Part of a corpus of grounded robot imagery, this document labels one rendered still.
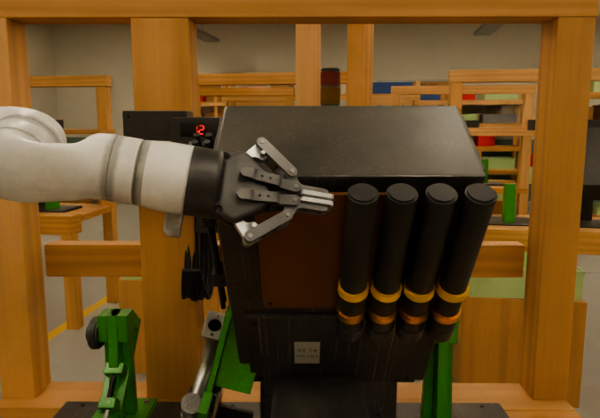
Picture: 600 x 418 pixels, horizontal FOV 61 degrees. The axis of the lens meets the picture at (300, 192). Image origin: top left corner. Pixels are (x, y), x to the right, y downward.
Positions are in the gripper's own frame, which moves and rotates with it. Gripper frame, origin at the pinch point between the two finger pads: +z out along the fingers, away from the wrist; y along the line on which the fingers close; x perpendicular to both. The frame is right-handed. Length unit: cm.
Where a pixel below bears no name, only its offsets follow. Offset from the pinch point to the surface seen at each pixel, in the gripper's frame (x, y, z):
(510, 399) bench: 78, -14, 74
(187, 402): 53, -22, -10
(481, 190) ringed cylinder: -0.3, 4.7, 20.5
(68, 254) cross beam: 93, 13, -47
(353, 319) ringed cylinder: 22.3, -8.4, 12.0
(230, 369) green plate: 49, -15, -3
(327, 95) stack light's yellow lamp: 52, 51, 12
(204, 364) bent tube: 65, -14, -7
